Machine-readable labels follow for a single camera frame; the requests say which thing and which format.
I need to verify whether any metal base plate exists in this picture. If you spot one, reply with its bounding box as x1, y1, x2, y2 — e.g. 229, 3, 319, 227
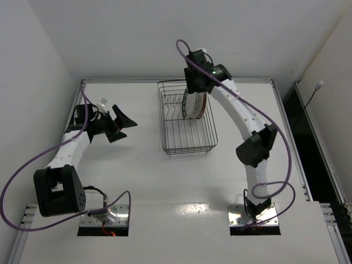
79, 204, 129, 228
227, 203, 279, 227

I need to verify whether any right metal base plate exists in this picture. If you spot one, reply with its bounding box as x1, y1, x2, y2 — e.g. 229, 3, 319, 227
227, 203, 279, 227

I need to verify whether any white plate with orange sunburst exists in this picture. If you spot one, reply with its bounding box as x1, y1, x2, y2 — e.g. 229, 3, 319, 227
198, 92, 207, 119

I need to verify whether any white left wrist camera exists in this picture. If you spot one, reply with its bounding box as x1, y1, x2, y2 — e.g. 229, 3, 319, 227
96, 98, 108, 114

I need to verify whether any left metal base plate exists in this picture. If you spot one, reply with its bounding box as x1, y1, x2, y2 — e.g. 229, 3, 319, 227
79, 204, 129, 228

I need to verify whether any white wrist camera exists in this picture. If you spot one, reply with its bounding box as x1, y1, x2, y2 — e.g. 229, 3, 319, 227
96, 98, 108, 114
195, 48, 207, 53

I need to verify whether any grey wire dish rack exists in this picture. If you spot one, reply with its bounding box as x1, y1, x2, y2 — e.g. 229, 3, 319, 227
157, 79, 218, 156

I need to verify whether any white plate with flower emblem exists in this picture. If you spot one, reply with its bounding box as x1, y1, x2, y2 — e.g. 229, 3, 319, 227
190, 92, 206, 119

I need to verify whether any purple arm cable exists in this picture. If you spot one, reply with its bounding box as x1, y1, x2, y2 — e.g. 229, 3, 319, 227
175, 39, 297, 228
0, 87, 132, 232

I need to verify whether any white plate with teal rim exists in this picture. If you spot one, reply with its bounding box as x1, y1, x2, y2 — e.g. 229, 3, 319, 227
181, 88, 194, 119

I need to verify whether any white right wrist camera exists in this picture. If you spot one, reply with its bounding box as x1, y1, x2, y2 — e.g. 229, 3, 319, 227
195, 48, 207, 53

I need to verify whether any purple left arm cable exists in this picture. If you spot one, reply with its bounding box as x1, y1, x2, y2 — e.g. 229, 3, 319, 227
0, 87, 132, 232

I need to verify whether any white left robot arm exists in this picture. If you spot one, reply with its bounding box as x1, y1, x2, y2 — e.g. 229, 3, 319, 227
34, 103, 138, 217

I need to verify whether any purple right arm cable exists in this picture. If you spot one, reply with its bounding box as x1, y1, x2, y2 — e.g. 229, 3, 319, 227
175, 39, 297, 228

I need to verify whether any black cable with white plug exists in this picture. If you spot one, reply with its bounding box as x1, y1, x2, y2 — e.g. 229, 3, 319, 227
302, 80, 325, 111

